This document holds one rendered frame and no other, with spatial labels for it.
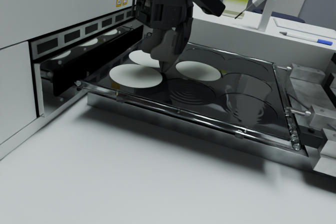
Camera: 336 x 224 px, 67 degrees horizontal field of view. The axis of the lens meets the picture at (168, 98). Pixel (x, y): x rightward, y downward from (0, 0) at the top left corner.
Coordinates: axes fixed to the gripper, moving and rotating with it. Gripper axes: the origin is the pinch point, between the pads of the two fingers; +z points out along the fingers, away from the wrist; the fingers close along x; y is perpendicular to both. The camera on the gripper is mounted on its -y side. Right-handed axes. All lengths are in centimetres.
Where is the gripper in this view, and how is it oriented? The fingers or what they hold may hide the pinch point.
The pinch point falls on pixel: (167, 65)
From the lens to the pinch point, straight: 51.3
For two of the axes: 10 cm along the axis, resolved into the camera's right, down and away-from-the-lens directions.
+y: -8.3, 1.5, -5.4
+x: 5.4, 4.9, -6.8
